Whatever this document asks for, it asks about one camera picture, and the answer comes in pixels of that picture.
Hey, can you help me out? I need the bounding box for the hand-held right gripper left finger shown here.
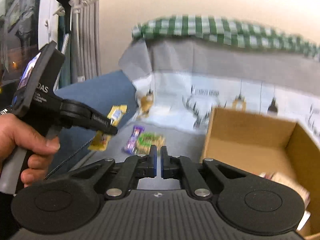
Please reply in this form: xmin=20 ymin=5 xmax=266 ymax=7
xmin=67 ymin=145 xmax=158 ymax=200

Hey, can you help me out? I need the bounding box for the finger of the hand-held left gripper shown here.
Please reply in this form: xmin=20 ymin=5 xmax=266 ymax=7
xmin=85 ymin=107 xmax=118 ymax=136

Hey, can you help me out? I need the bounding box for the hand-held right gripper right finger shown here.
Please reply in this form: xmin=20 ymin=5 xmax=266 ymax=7
xmin=160 ymin=145 xmax=253 ymax=198

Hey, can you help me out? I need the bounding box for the yellow snack bar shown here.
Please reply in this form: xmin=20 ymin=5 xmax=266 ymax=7
xmin=87 ymin=105 xmax=128 ymax=152

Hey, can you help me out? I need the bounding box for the brown cardboard box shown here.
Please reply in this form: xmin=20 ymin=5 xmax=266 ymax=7
xmin=200 ymin=107 xmax=320 ymax=240

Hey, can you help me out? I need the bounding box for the person's left hand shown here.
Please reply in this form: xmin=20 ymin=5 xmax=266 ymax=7
xmin=0 ymin=113 xmax=61 ymax=188

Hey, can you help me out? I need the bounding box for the green label rice cake packet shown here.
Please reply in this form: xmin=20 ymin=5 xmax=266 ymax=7
xmin=135 ymin=132 xmax=167 ymax=156

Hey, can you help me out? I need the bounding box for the purple candy bar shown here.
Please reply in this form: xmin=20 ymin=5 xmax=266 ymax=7
xmin=122 ymin=126 xmax=145 ymax=155

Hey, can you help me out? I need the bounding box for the blue fabric cushion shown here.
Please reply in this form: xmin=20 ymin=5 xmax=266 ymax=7
xmin=45 ymin=70 xmax=137 ymax=180

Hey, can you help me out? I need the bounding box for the grey curtain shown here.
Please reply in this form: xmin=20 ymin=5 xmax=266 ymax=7
xmin=71 ymin=0 xmax=102 ymax=83

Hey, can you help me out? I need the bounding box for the printed grey bedsheet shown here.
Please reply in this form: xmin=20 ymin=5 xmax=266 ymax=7
xmin=82 ymin=37 xmax=320 ymax=190

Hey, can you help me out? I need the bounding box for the pale crinkled snack packet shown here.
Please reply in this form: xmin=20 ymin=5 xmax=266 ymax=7
xmin=259 ymin=171 xmax=311 ymax=207

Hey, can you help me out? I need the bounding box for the green checkered cloth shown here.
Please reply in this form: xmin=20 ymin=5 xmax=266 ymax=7
xmin=132 ymin=15 xmax=320 ymax=62

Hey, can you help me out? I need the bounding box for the black handle tool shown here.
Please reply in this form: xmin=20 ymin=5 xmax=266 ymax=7
xmin=54 ymin=0 xmax=73 ymax=34

